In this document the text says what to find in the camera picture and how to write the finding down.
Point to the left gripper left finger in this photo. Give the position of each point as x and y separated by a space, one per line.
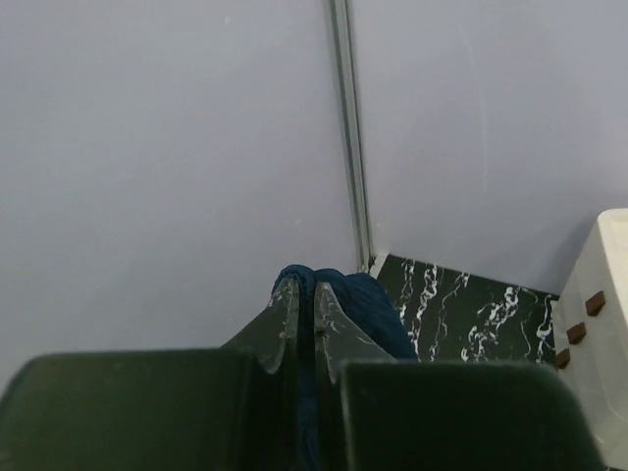
226 408

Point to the white box with stickers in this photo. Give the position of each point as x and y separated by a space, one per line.
590 334

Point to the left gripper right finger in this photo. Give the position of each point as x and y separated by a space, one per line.
380 413

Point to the navy blue shorts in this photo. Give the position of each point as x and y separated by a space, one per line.
366 304

